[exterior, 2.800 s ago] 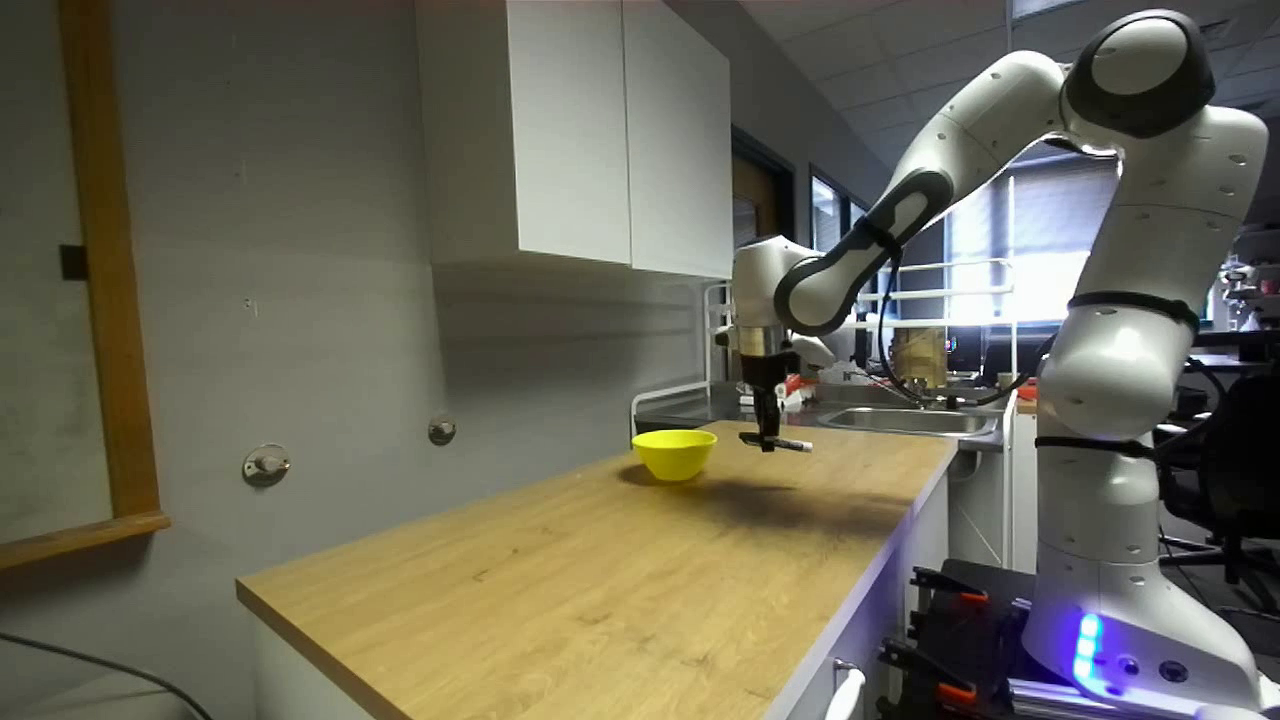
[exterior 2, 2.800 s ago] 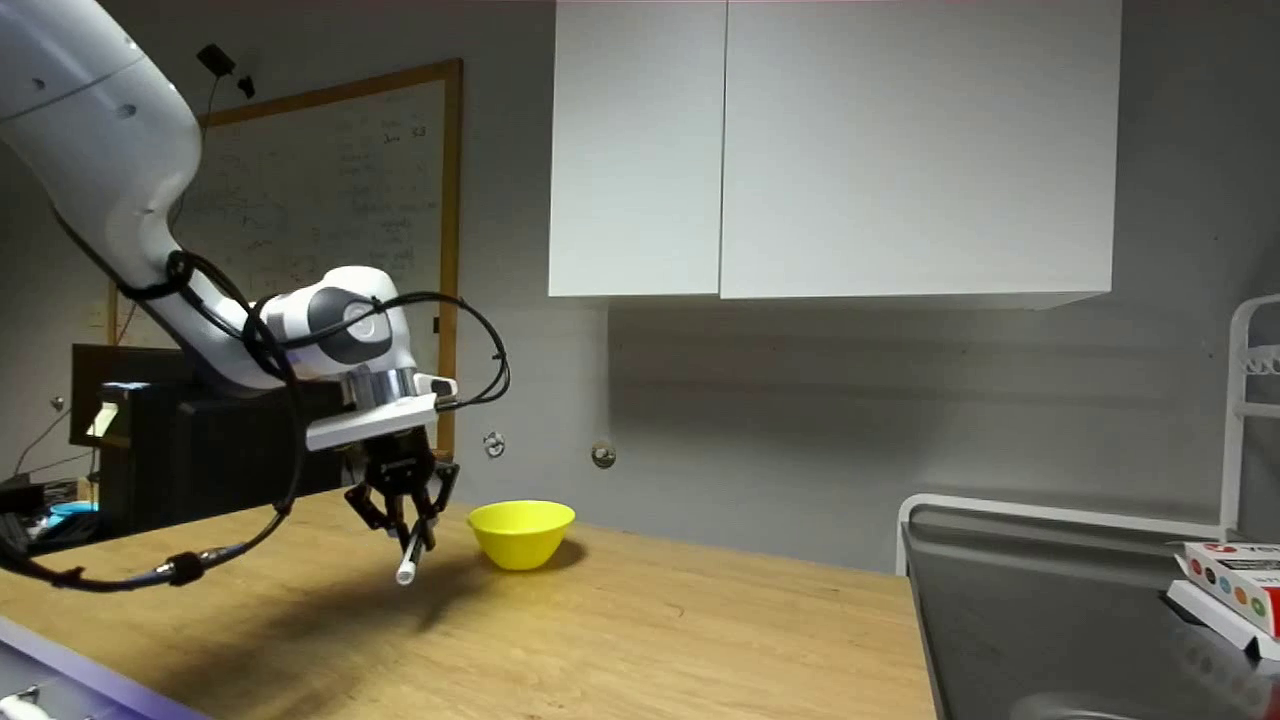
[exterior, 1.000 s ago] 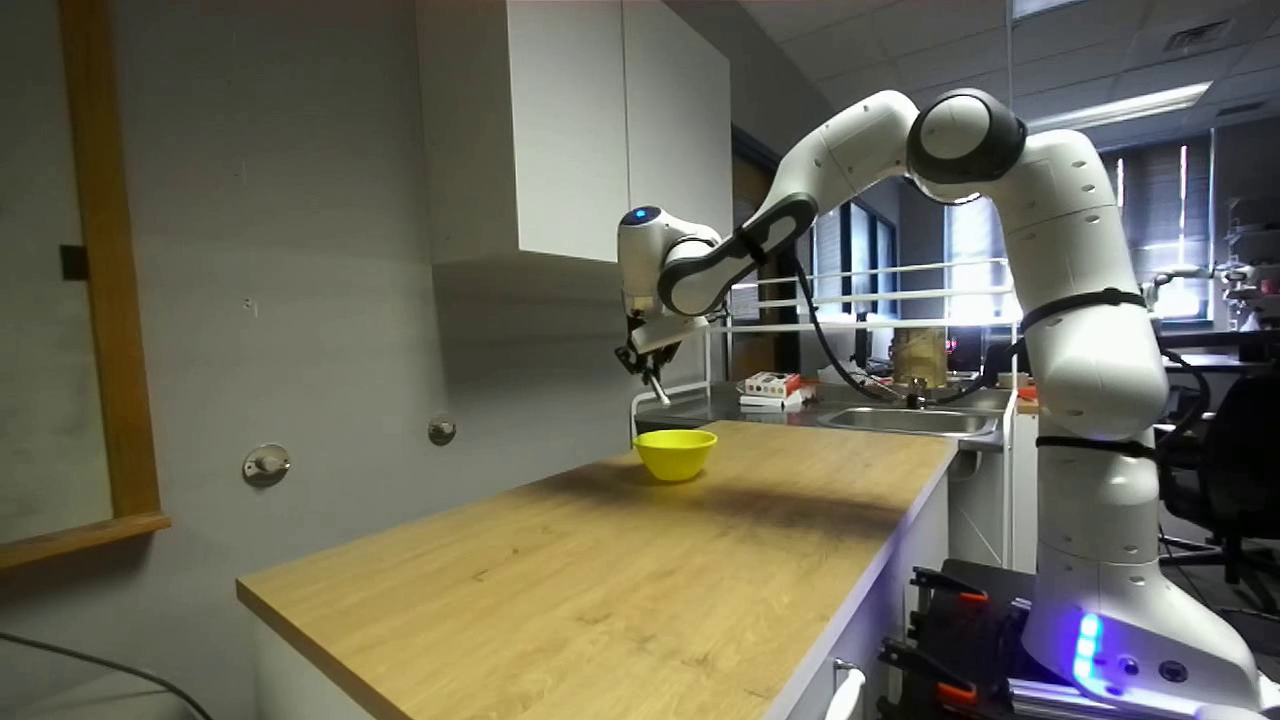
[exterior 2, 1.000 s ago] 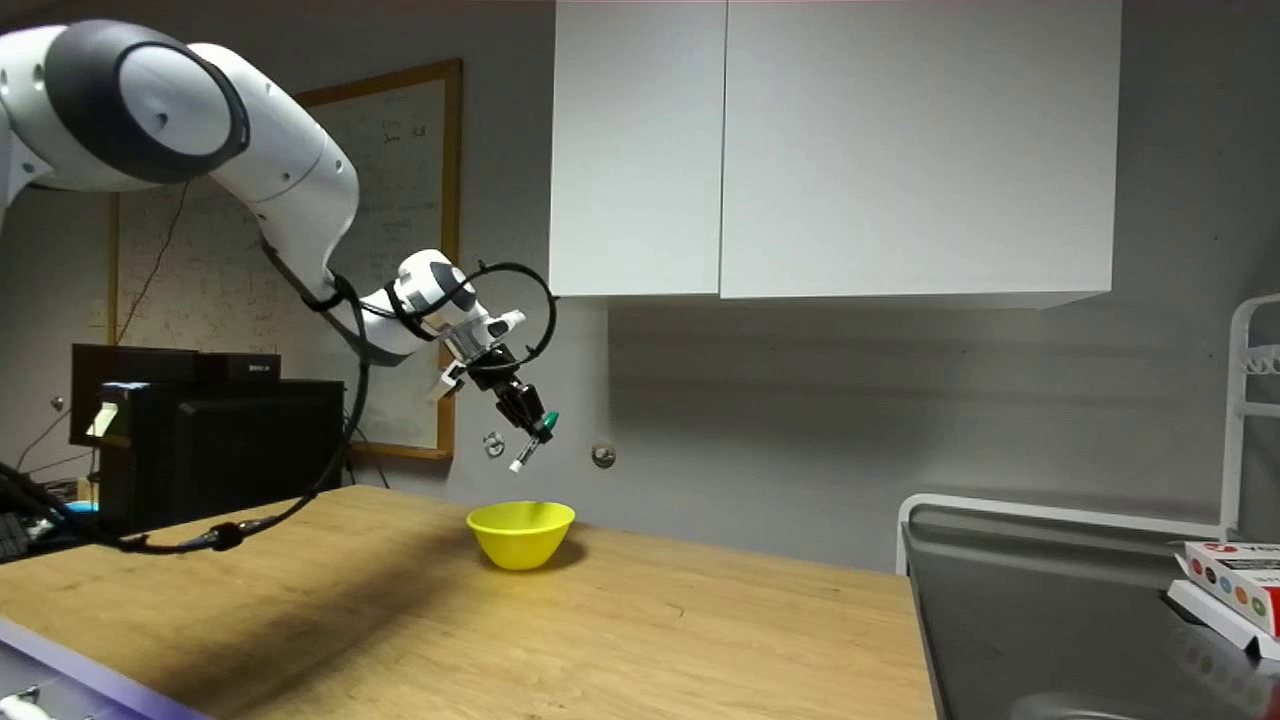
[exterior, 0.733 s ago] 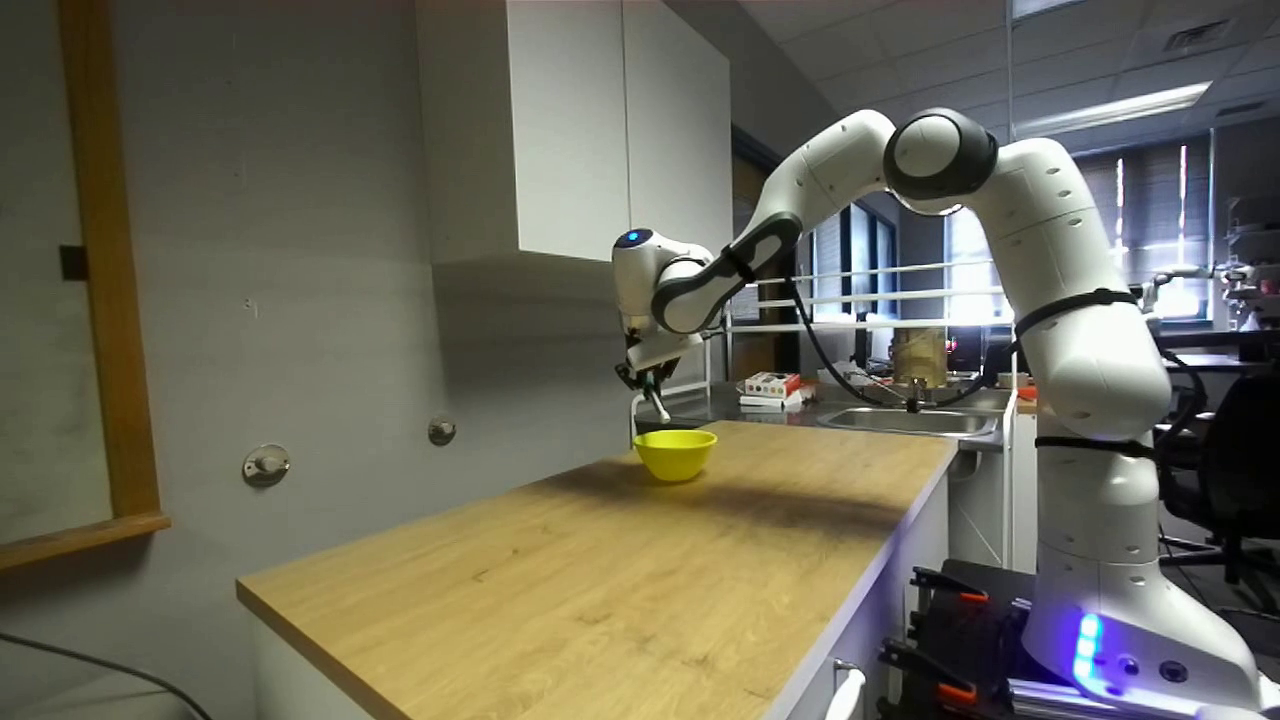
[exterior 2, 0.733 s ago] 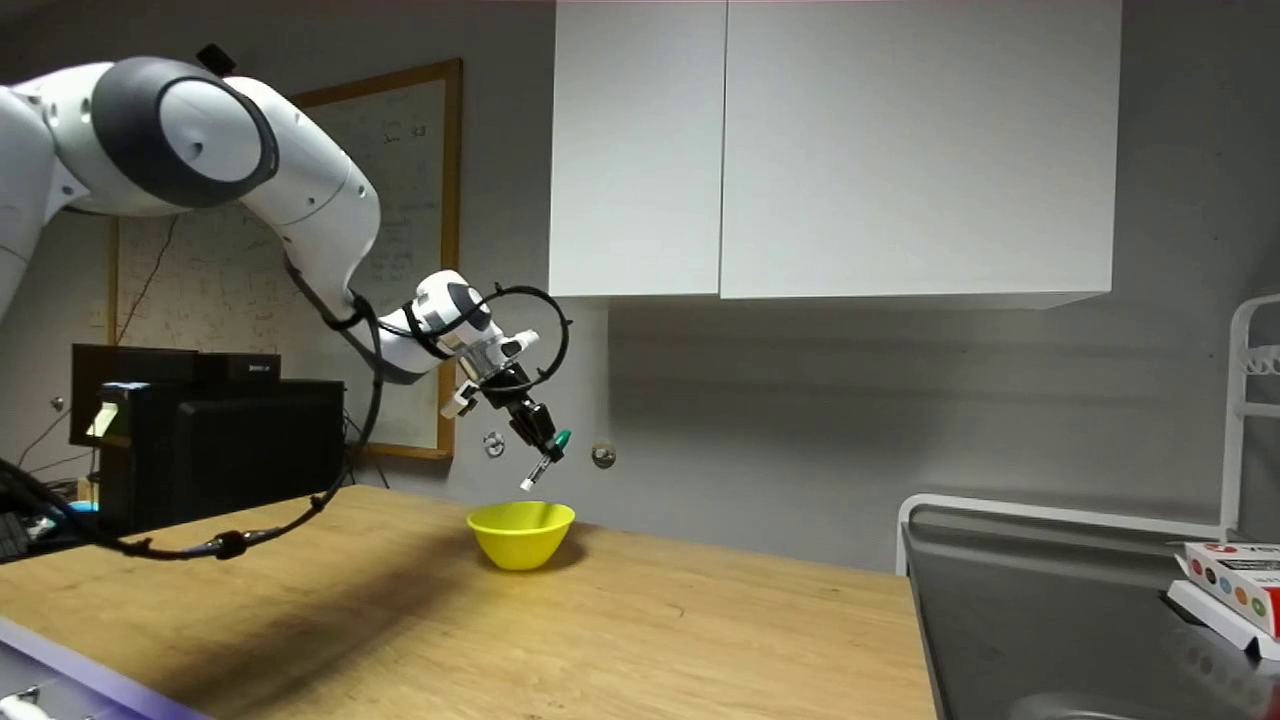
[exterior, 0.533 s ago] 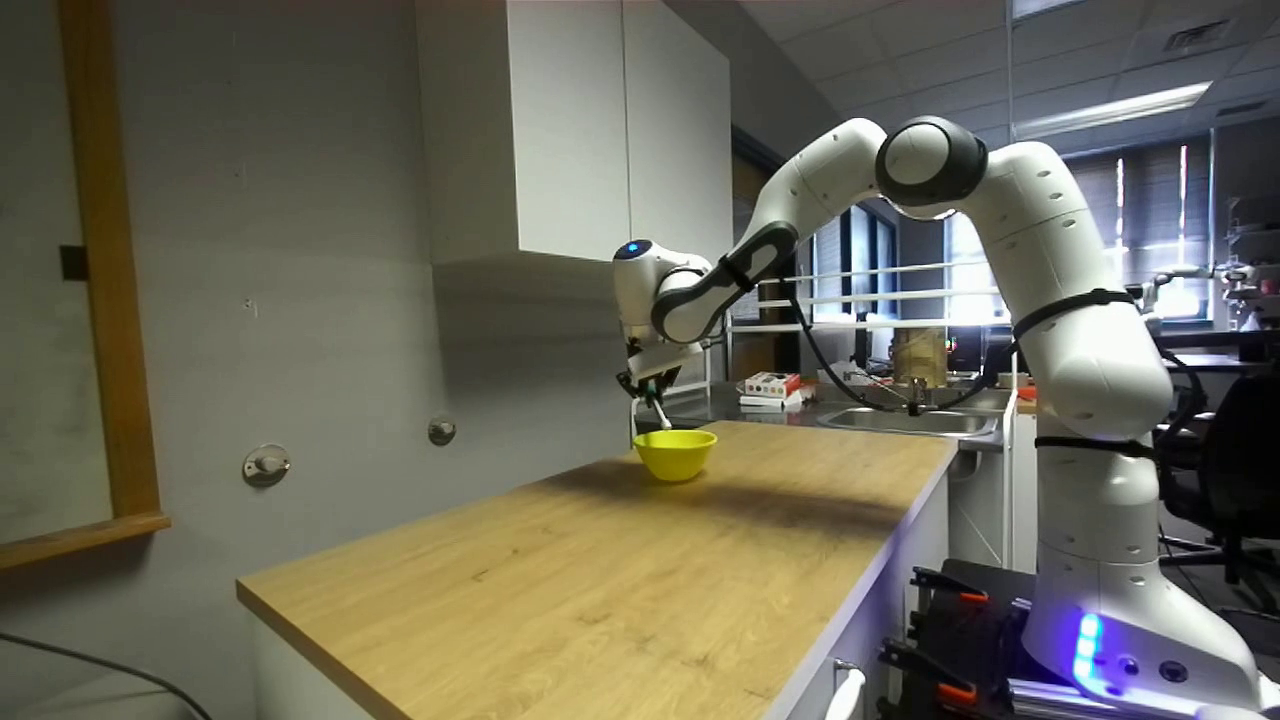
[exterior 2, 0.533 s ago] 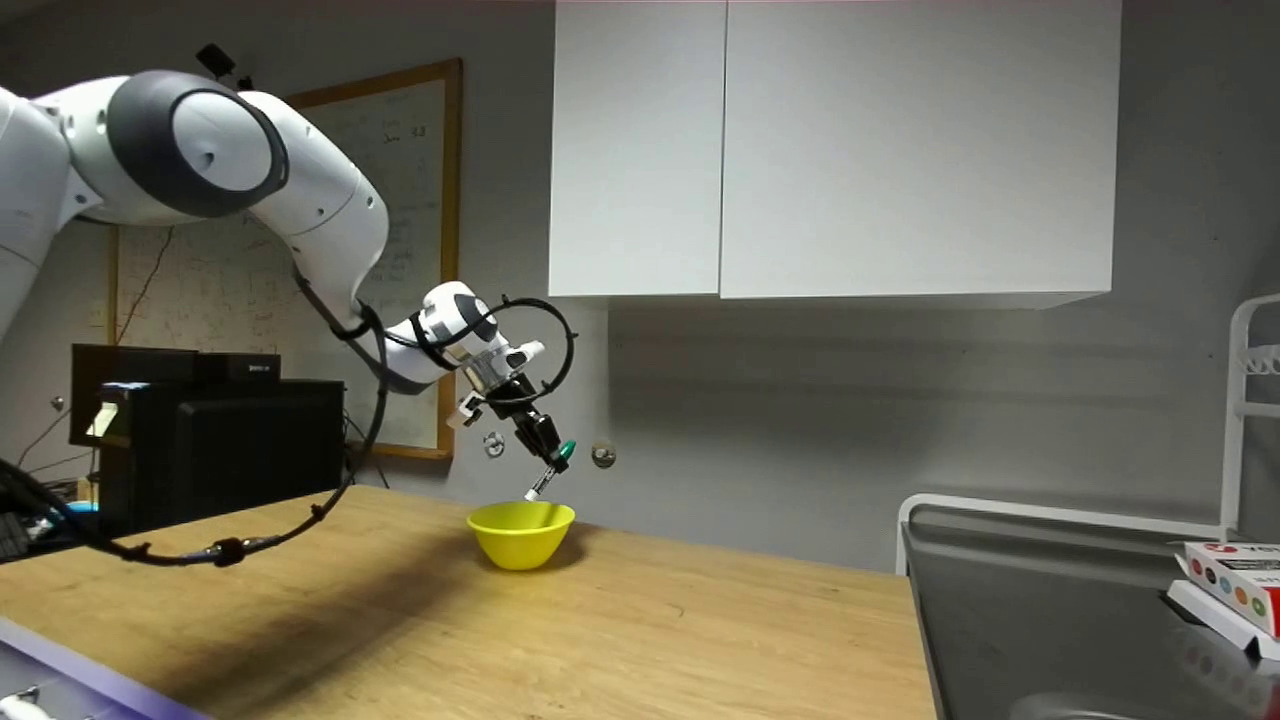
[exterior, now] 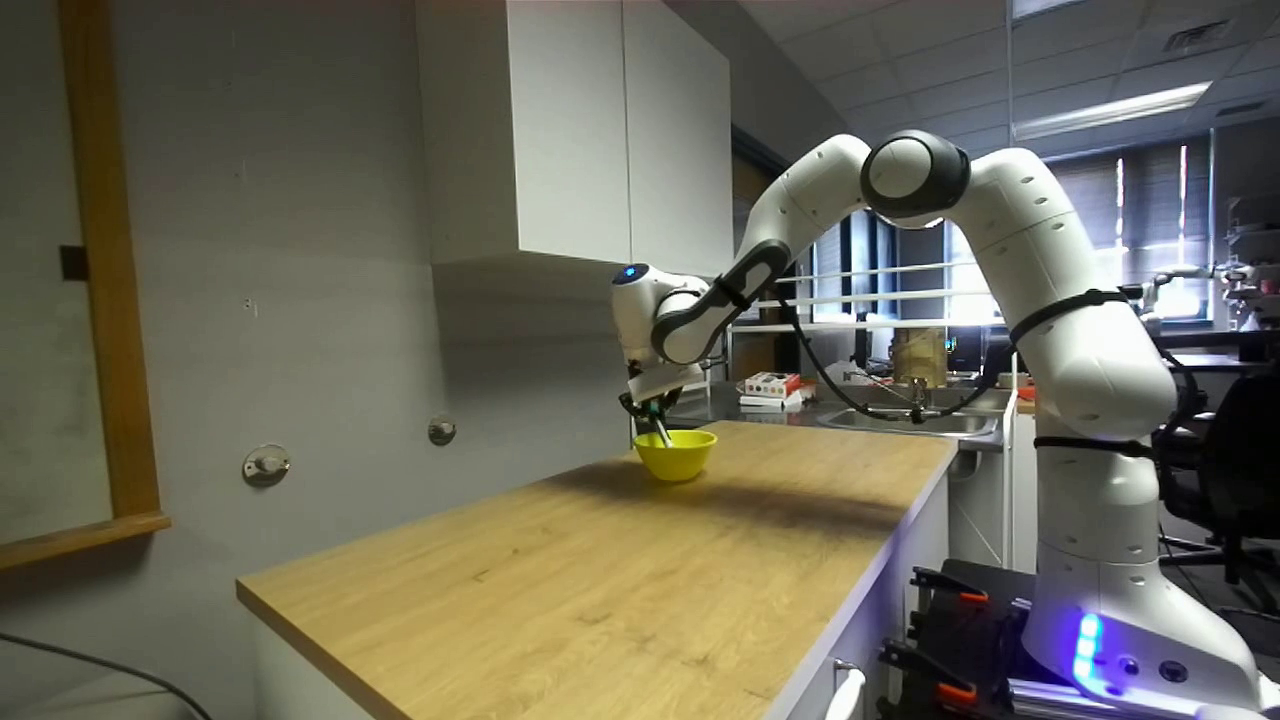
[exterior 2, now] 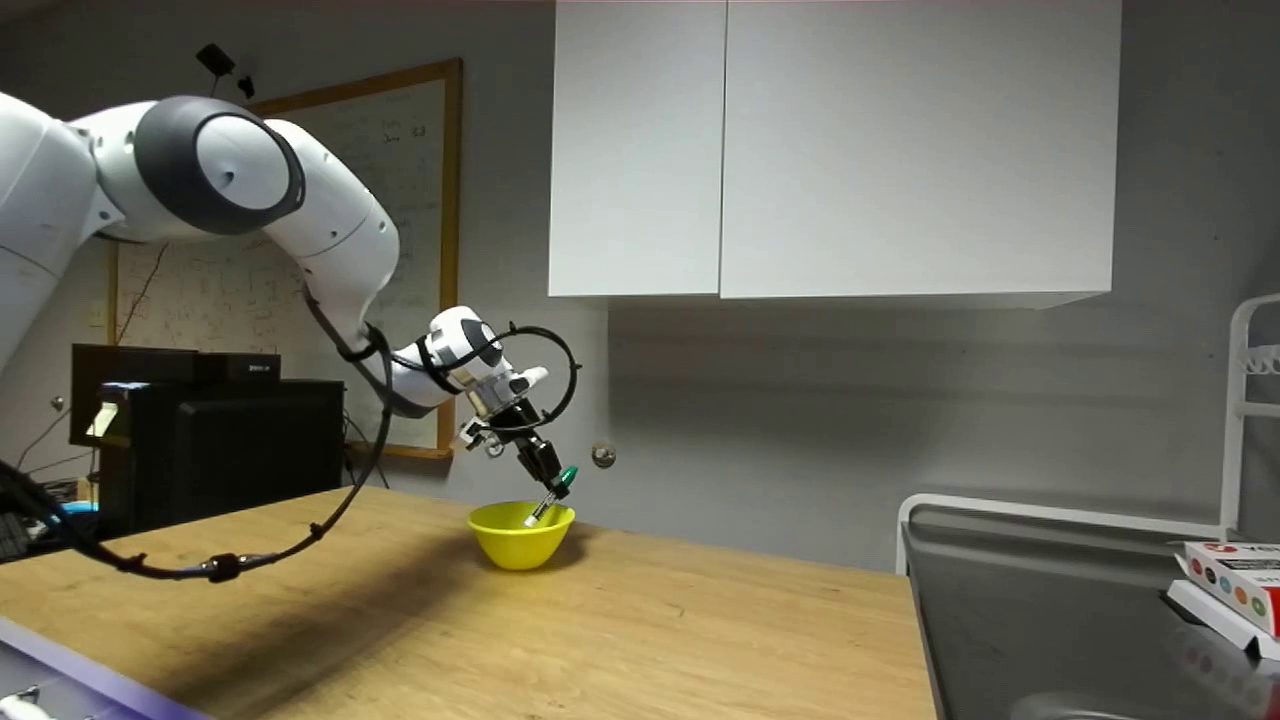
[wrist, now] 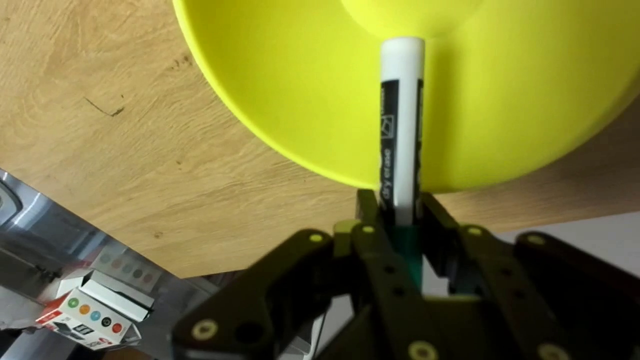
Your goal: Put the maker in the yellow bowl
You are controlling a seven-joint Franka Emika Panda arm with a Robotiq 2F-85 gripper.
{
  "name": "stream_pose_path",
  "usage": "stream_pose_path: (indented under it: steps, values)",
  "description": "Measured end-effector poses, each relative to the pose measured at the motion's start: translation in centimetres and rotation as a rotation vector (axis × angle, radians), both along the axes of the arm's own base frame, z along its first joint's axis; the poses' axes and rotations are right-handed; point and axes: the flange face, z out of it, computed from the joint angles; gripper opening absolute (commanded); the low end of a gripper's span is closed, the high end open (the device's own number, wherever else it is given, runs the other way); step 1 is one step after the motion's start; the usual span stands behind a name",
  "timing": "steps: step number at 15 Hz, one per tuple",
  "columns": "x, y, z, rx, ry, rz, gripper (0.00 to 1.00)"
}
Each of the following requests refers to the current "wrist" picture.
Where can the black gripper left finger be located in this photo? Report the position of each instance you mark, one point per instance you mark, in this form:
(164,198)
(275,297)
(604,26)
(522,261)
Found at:
(307,293)

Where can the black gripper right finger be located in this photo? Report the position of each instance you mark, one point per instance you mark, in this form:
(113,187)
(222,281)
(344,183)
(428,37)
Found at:
(533,300)

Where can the white marker with green cap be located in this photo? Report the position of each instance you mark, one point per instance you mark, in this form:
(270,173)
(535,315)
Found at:
(403,120)

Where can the yellow plastic bowl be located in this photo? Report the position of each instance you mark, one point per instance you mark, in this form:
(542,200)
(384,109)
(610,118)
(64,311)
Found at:
(293,72)

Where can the white red marker box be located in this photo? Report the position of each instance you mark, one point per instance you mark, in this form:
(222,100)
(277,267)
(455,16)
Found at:
(90,317)

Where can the grey device with labels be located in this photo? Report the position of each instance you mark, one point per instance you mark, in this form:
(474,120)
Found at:
(40,233)

